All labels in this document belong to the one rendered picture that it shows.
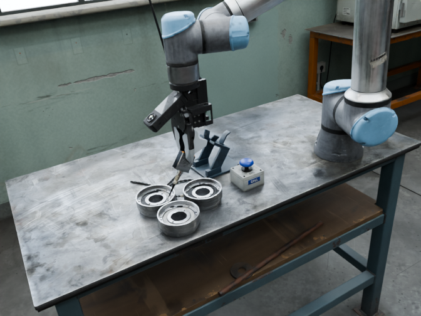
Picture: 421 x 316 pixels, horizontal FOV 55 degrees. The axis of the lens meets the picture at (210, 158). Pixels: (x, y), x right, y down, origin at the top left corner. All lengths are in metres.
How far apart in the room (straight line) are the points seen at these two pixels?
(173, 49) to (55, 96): 1.70
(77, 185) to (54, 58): 1.33
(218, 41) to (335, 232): 0.77
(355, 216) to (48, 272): 0.99
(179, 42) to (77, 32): 1.64
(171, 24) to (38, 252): 0.61
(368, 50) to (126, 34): 1.78
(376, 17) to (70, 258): 0.90
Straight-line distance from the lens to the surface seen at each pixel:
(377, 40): 1.06
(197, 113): 0.98
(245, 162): 1.13
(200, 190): 1.11
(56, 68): 2.53
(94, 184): 1.27
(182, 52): 0.92
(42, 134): 2.62
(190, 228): 0.98
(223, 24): 0.94
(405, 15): 3.01
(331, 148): 1.28
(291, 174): 1.21
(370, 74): 1.08
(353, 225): 1.45
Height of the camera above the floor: 1.42
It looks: 28 degrees down
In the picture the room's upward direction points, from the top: 5 degrees counter-clockwise
